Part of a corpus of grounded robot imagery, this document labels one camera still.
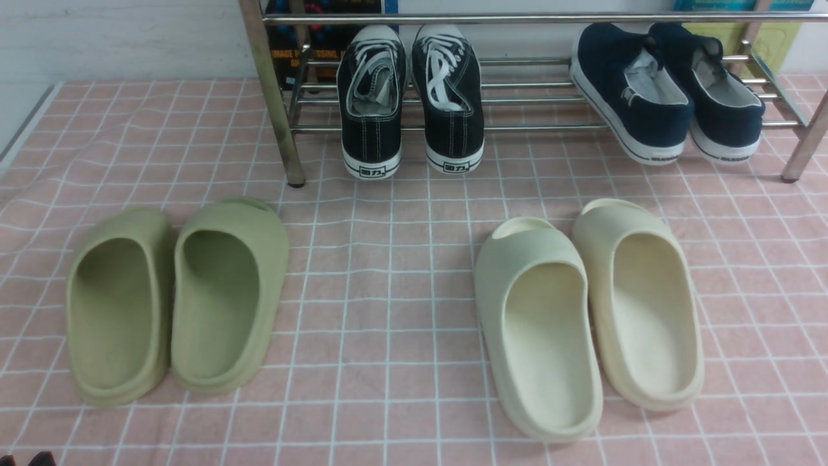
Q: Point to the navy slip-on shoe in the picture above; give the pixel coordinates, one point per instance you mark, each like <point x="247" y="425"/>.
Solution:
<point x="727" y="121"/>
<point x="623" y="75"/>

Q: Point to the silver metal shoe rack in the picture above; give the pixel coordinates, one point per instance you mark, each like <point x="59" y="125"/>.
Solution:
<point x="284" y="116"/>

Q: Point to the dark book behind rack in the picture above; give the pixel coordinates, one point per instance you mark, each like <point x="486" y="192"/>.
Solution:
<point x="326" y="42"/>

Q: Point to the left cream foam slide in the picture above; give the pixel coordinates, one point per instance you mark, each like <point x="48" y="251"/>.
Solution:
<point x="531" y="295"/>

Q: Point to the cream foam slide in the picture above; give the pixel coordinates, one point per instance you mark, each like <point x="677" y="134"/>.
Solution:
<point x="642" y="303"/>
<point x="531" y="295"/>

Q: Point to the pink checkered tablecloth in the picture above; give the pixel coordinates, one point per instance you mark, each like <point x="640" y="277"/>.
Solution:
<point x="377" y="357"/>

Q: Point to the right black canvas sneaker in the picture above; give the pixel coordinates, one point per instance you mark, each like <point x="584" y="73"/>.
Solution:
<point x="446" y="74"/>

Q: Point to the black canvas sneaker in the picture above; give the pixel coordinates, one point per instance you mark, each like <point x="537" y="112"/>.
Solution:
<point x="371" y="81"/>
<point x="446" y="74"/>

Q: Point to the left black canvas sneaker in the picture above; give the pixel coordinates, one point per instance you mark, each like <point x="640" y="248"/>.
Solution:
<point x="371" y="81"/>

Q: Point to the right olive green slide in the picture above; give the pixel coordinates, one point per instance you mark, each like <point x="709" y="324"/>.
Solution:
<point x="231" y="261"/>

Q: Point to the olive green slide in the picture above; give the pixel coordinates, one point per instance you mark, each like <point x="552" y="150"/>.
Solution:
<point x="231" y="261"/>
<point x="119" y="299"/>

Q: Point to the right cream foam slide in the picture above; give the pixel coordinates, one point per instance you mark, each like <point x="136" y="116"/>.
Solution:
<point x="642" y="303"/>

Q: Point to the left olive green slide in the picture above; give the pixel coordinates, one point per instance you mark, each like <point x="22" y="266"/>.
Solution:
<point x="119" y="299"/>

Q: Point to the yellow blue book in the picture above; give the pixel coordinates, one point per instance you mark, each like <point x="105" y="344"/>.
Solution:
<point x="773" y="41"/>

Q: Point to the dark object bottom left corner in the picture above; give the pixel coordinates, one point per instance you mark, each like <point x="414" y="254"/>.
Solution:
<point x="43" y="458"/>

